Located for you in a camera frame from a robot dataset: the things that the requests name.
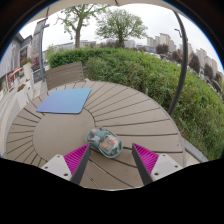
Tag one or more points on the transparent teal computer mouse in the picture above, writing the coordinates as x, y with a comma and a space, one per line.
105, 141

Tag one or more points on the round leafy green tree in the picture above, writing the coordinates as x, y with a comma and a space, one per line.
120, 23

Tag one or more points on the blue gradient mouse pad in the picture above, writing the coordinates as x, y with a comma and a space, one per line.
65, 100

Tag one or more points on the grey storefront building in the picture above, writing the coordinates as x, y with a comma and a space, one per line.
13, 56

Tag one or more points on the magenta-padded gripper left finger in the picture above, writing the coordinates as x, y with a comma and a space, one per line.
74, 159

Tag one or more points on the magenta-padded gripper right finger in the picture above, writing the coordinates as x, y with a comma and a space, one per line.
148, 159

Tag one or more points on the curved black parasol pole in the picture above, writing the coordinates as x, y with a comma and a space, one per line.
184, 66

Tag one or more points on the bare-trunked leaning tree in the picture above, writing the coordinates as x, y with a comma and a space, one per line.
78, 33

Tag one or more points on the tall grey sign pillar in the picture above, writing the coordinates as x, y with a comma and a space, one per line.
37, 46

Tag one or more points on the white planter box with flowers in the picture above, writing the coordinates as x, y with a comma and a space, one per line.
27, 70
23, 96

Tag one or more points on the slatted brown outdoor chair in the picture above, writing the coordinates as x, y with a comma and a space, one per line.
65, 75

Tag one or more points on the distant apartment buildings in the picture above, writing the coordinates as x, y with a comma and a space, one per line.
165, 40

